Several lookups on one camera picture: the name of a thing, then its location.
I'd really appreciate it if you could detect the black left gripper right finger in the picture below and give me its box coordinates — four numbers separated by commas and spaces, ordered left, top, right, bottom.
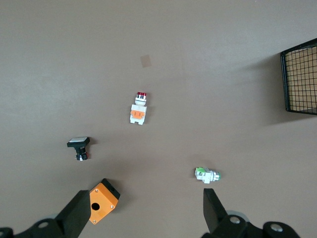
201, 188, 249, 238

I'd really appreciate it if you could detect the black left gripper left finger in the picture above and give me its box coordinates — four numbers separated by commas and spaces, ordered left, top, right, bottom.
16, 190, 90, 238

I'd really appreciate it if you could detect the red push button switch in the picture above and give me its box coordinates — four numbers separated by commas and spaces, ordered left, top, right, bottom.
128, 91, 149, 126

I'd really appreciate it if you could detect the black square white-capped button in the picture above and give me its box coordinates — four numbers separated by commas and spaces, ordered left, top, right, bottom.
66, 136, 91, 162

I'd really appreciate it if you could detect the brown tape patch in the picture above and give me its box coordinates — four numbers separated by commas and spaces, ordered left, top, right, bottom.
140, 54, 152, 68

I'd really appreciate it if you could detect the orange button enclosure box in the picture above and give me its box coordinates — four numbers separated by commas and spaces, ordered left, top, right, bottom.
88, 178, 121, 225

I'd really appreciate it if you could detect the green push button switch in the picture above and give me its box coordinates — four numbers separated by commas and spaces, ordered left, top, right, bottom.
194, 167, 222, 185

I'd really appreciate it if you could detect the black wire basket rack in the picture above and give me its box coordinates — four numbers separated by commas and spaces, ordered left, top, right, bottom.
280, 37, 317, 115

